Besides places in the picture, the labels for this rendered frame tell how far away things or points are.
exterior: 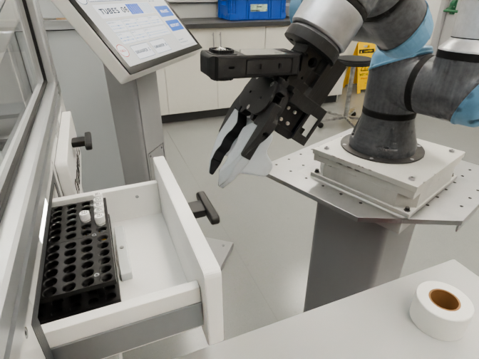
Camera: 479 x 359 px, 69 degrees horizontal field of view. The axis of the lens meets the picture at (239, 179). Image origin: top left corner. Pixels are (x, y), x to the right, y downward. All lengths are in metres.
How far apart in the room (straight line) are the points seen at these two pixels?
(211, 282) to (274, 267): 1.37
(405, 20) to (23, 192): 0.48
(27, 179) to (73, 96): 1.61
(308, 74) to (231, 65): 0.11
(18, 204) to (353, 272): 0.80
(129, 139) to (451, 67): 1.03
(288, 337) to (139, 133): 0.98
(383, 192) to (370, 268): 0.23
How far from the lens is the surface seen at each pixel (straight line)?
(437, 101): 0.75
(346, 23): 0.44
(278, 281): 1.65
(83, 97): 2.02
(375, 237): 0.88
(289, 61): 0.42
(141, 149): 1.34
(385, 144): 0.84
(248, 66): 0.40
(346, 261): 0.97
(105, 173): 2.18
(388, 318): 0.56
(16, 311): 0.31
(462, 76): 0.74
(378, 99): 0.82
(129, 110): 1.30
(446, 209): 0.85
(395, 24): 0.52
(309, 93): 0.45
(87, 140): 0.73
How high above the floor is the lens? 1.17
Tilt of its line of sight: 29 degrees down
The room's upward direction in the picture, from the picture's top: straight up
